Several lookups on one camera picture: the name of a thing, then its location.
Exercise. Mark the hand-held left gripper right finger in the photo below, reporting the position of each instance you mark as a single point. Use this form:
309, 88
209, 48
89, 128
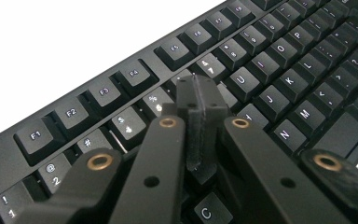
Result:
211, 124

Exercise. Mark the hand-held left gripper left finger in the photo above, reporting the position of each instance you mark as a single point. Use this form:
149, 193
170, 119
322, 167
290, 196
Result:
190, 124

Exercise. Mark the black computer keyboard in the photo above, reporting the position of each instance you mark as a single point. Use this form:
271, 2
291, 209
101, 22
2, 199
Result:
292, 84

